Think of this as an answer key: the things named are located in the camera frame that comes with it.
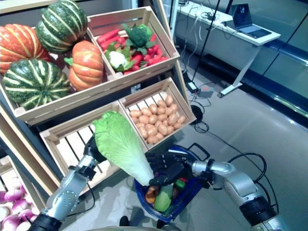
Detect white desk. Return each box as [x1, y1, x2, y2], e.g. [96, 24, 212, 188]
[174, 1, 282, 98]

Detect black tripod pole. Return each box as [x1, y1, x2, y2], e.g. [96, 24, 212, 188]
[190, 0, 222, 84]

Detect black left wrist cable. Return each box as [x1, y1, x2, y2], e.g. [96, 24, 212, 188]
[66, 182, 97, 217]

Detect wide light wooden crate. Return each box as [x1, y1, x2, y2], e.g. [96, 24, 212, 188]
[0, 27, 121, 126]

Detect white cauliflower with leaves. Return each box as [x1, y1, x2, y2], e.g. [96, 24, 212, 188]
[105, 43, 135, 72]

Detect large orange pumpkin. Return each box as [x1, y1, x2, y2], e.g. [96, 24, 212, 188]
[0, 23, 52, 75]

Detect black floor cable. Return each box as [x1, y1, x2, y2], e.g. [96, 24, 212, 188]
[193, 120, 268, 174]

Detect black round floor disc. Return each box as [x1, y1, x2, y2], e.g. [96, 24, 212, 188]
[191, 105, 205, 120]

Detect green broccoli head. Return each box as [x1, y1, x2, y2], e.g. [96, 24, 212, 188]
[121, 23, 156, 55]

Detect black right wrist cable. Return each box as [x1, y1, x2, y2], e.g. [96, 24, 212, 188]
[227, 152, 280, 215]

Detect open grey laptop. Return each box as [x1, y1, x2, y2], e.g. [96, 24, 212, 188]
[226, 3, 275, 39]

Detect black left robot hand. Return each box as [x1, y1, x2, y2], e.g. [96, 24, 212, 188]
[83, 133, 108, 166]

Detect white desk cables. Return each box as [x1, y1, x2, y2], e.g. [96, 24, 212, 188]
[193, 12, 205, 44]

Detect grey box with red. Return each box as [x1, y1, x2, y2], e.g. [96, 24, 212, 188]
[197, 87, 214, 98]

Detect blue plastic shopping basket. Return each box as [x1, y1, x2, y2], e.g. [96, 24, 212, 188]
[133, 143, 210, 223]

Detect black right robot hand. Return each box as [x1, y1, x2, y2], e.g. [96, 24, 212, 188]
[145, 150, 194, 187]

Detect green striped pumpkin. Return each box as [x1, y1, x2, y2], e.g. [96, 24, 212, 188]
[35, 0, 89, 55]
[2, 59, 72, 111]

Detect green white napa cabbage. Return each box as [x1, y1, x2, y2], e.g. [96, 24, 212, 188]
[92, 111, 154, 187]
[154, 184, 174, 213]

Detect wood and grey display rack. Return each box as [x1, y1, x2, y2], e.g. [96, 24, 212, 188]
[0, 0, 193, 231]

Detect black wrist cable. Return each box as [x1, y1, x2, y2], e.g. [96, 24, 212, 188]
[227, 152, 280, 215]
[66, 182, 97, 217]

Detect small orange pumpkin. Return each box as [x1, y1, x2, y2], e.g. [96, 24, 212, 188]
[64, 40, 104, 92]

